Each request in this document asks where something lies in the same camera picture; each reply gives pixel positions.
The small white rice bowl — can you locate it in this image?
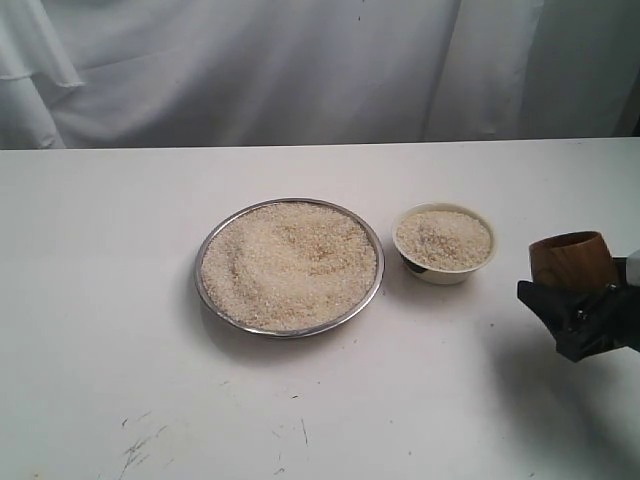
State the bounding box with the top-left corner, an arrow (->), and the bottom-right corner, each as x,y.
392,202 -> 497,285

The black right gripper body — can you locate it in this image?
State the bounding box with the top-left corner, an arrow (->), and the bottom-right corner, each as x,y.
555,257 -> 639,362

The white backdrop curtain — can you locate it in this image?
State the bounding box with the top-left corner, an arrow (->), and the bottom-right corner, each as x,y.
1,1 -> 639,149

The brown wooden cup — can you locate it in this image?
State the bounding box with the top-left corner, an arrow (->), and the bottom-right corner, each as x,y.
529,231 -> 621,293

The round steel rice plate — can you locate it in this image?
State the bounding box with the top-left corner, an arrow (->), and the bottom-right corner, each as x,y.
194,198 -> 385,339

